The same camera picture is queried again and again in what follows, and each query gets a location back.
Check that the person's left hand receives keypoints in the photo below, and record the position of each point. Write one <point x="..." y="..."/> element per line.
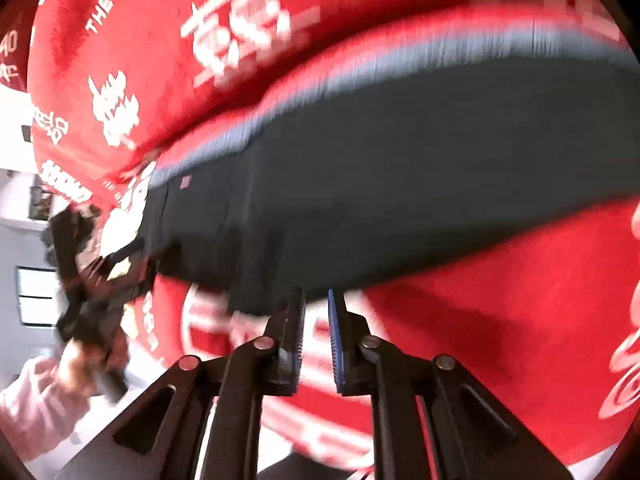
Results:
<point x="75" y="366"/>

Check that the black pants with blue waistband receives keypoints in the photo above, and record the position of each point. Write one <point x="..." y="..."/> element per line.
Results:
<point x="375" y="185"/>

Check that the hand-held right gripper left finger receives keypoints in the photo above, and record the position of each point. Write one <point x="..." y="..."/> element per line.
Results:
<point x="299" y="332"/>

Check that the person's left forearm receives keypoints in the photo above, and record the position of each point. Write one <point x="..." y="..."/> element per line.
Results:
<point x="35" y="410"/>

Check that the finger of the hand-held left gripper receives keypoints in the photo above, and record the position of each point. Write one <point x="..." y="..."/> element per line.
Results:
<point x="131" y="266"/>

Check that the red printed blanket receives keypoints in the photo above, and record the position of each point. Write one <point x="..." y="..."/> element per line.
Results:
<point x="175" y="85"/>

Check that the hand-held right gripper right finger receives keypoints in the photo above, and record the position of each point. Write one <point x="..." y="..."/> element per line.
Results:
<point x="334" y="342"/>

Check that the dark framed window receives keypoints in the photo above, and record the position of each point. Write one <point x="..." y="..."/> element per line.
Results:
<point x="37" y="297"/>

